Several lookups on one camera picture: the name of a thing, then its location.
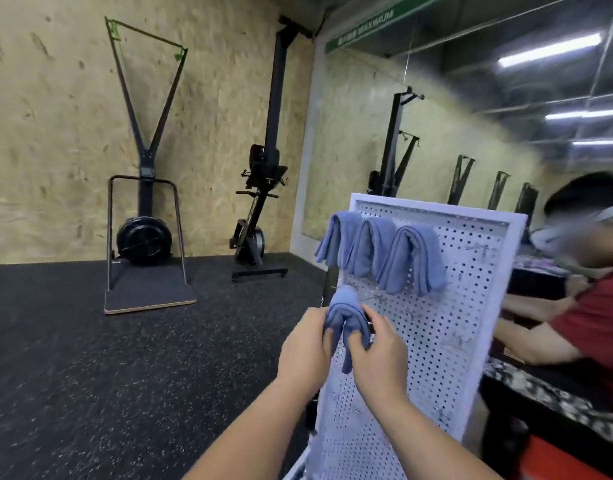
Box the person's left hand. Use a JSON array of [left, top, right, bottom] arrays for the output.
[[277, 307, 336, 396]]

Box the person's right hand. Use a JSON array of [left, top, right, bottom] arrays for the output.
[[344, 305, 410, 408]]

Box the row of blue towels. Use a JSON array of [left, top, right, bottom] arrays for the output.
[[322, 285, 372, 374], [376, 225, 450, 296]]

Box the white perforated metal rack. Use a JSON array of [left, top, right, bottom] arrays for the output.
[[285, 193, 528, 480]]

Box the plain blue towel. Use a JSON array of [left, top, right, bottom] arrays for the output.
[[344, 217, 398, 281], [315, 211, 366, 271]]

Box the person's left forearm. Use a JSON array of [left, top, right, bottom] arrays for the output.
[[183, 379, 328, 480]]

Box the person's right forearm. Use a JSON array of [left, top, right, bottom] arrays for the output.
[[371, 389, 502, 480]]

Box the black upright exercise machine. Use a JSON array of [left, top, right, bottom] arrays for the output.
[[229, 19, 312, 283]]

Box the black ski trainer wooden-edged platform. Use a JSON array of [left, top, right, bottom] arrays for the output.
[[103, 17, 198, 316]]

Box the red padded block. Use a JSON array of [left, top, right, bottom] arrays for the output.
[[516, 435, 613, 480]]

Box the green wall sign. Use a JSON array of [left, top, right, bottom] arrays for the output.
[[324, 0, 448, 54]]

